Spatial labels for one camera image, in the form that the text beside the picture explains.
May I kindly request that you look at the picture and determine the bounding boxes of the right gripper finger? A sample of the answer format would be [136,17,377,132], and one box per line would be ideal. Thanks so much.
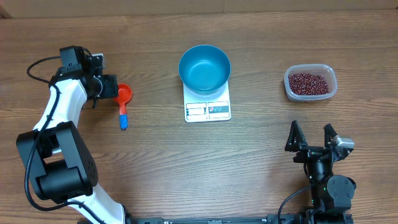
[323,124,337,148]
[285,120,308,152]

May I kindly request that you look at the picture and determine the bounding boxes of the orange scoop blue handle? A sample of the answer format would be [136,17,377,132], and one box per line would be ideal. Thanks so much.
[114,83,133,131]

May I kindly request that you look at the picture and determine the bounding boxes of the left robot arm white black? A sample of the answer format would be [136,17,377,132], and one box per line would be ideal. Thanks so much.
[16,45,134,223]

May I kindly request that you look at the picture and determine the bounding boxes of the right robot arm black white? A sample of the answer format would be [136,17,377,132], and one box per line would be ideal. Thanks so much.
[277,120,356,224]

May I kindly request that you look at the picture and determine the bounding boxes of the white digital kitchen scale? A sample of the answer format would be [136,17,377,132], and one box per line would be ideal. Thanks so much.
[183,82,231,123]

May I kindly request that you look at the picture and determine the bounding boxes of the teal blue bowl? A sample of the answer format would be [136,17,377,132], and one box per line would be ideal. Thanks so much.
[178,45,232,95]

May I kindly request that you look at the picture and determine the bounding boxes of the red beans in container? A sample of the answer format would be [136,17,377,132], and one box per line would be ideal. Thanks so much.
[288,73,330,95]

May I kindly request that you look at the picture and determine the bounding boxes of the clear plastic container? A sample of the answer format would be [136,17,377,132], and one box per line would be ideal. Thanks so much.
[284,63,338,101]

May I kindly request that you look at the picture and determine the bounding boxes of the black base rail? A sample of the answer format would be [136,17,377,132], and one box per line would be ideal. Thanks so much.
[124,213,354,224]

